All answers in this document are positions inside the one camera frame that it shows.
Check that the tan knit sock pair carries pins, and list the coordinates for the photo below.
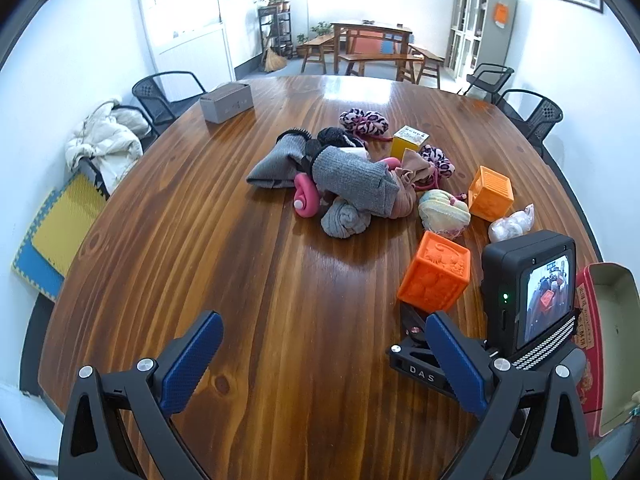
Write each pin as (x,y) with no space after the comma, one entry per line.
(405,190)

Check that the grey metal cabinet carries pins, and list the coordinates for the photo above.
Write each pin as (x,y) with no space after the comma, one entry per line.
(492,45)

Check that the orange embossed cube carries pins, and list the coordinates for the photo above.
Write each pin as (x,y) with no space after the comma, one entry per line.
(492,192)
(435,275)

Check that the blue foam mat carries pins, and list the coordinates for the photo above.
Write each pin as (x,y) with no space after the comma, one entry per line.
(35,275)

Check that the grey tissue box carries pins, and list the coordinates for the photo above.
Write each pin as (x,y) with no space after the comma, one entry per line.
(225,102)

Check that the dark plant shelf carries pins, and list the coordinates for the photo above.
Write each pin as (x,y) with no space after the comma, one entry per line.
(275,30)

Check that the potted green plant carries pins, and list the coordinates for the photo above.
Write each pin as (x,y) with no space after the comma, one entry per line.
(321,29)

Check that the red cardboard box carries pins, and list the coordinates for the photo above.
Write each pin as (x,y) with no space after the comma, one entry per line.
(592,360)

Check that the white plastic-wrapped bundle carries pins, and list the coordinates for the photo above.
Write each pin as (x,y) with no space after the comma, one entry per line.
(510,225)

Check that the red foam mat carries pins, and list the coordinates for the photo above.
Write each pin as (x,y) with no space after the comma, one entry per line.
(367,45)

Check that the black knit glove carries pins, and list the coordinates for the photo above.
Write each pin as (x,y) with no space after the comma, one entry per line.
(332,137)

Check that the white down jacket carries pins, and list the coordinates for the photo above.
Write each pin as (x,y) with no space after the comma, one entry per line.
(102,142)

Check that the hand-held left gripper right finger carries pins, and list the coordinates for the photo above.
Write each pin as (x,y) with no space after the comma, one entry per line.
(457,365)

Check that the yellow foam mat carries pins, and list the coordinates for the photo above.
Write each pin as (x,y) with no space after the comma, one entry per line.
(70,225)

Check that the straw broom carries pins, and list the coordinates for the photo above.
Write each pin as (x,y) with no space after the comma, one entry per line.
(274,60)

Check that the black metal chair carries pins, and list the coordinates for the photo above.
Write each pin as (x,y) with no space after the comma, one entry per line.
(492,80)
(167,95)
(537,115)
(97,177)

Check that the grey ribbed knit roll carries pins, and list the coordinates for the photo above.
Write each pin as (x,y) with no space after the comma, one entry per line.
(355,180)

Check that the wooden dining table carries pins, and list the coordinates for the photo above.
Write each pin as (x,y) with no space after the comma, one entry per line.
(370,27)

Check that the yellow cardboard box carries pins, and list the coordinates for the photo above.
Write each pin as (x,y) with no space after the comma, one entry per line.
(406,144)

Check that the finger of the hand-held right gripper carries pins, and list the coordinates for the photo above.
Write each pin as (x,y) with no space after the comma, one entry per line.
(416,327)

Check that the grey knit cloth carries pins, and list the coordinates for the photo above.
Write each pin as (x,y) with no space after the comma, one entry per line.
(275,165)

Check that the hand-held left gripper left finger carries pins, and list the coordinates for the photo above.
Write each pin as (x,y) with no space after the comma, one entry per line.
(192,360)

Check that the orange paper sign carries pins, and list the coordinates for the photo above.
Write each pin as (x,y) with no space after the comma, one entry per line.
(502,14)

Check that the wooden bench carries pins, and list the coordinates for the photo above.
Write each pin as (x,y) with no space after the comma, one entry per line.
(317,42)
(425,55)
(380,58)

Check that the glass window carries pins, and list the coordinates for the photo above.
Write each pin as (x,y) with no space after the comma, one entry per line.
(180,0)

